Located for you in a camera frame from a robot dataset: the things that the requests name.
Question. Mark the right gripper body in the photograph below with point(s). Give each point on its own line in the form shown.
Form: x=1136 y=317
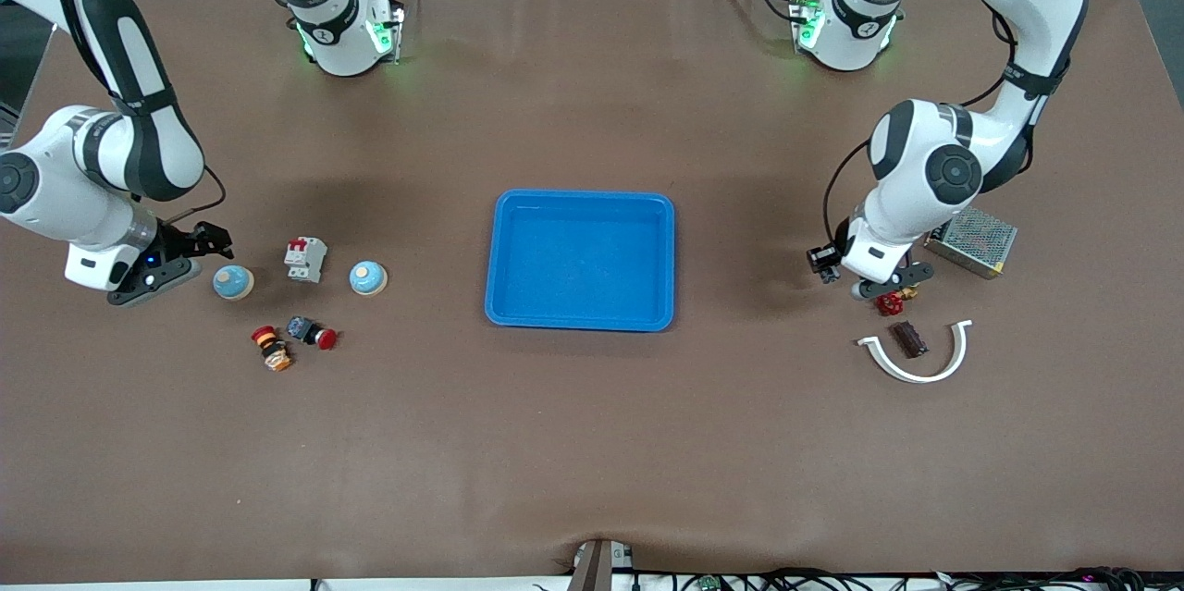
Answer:
x=178 y=241

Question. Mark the grey table edge mount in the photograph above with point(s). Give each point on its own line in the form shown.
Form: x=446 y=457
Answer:
x=599 y=565

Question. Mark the brass valve with red handwheel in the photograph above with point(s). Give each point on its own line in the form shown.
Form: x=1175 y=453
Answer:
x=890 y=302

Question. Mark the orange red push button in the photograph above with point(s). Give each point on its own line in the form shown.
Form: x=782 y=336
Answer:
x=273 y=352

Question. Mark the blue dome call bell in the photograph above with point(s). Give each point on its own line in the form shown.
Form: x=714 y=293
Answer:
x=233 y=282
x=368 y=278

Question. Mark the metal mesh power supply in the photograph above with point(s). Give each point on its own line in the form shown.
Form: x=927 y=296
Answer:
x=976 y=240

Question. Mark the white half-round pipe clamp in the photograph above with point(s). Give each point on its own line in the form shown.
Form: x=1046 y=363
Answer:
x=916 y=378

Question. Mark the blue plastic tray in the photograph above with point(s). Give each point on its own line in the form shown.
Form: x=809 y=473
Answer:
x=592 y=295

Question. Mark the white red circuit breaker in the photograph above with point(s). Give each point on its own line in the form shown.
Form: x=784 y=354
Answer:
x=305 y=260

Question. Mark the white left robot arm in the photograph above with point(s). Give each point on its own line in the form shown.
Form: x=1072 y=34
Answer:
x=902 y=203

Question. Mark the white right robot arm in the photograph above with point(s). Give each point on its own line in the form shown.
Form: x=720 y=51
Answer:
x=55 y=193

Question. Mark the red mushroom emergency stop button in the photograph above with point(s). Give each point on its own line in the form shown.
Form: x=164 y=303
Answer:
x=324 y=338

